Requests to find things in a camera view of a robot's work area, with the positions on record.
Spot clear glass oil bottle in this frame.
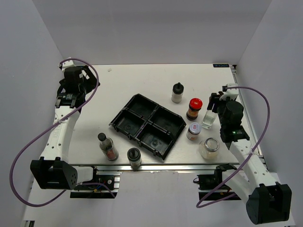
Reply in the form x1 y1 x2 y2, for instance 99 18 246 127
201 110 217 129

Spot red-label black-cap bottle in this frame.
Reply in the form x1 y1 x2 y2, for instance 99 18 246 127
98 133 119 161

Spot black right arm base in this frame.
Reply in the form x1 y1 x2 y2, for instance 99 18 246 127
193 164 237 201

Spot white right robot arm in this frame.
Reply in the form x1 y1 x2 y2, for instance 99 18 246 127
207 92 292 225

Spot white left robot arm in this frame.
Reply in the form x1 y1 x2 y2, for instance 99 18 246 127
30 66 100 190

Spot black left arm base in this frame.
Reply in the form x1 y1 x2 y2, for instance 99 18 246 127
70 166 121 199

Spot red-lid sauce jar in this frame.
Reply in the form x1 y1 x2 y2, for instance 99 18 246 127
186 98 203 121

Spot grey-lid spice jar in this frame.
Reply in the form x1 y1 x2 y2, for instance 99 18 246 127
186 122 202 140

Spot white shaker black cap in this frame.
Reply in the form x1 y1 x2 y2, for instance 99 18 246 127
171 82 184 103

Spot blue right table sticker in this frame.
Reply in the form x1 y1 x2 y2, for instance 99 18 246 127
213 63 230 68

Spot round clear glass jar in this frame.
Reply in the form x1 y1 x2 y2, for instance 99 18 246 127
199 138 220 160

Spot black four-compartment tray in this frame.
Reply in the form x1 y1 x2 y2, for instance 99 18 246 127
109 94 187 160

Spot black-cap pepper grinder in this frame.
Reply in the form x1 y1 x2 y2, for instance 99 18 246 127
127 148 142 170

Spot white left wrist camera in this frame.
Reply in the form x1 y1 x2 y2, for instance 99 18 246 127
58 57 75 72

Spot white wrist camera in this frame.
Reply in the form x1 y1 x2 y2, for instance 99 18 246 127
220 83 239 101
58 57 75 72

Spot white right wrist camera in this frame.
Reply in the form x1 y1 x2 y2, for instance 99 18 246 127
220 83 239 101

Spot aluminium right table rail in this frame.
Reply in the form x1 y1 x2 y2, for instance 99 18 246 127
231 64 268 171

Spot aluminium table rail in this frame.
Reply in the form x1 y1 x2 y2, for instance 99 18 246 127
68 163 240 172
231 64 268 171

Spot aluminium front table rail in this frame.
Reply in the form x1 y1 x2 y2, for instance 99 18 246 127
68 163 240 172

